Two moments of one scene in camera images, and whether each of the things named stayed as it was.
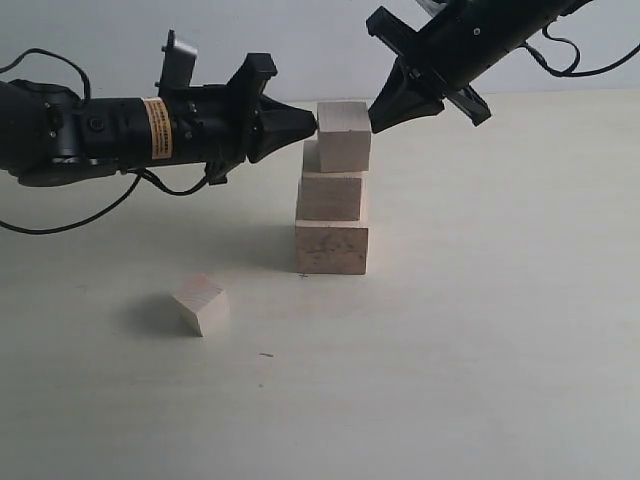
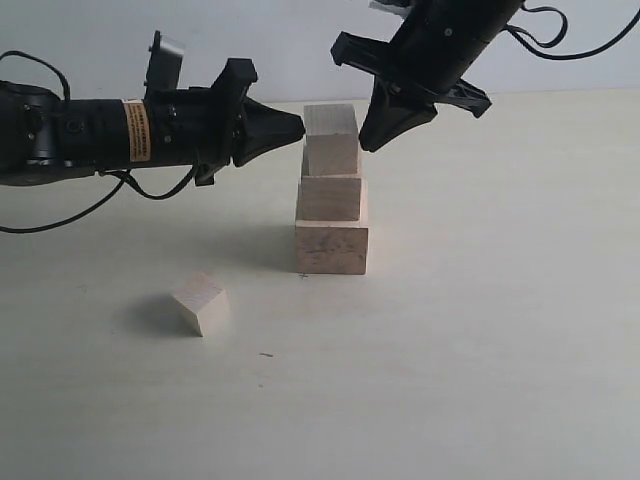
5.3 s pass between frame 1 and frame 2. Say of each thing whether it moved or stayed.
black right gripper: moved
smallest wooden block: stayed
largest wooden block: stayed
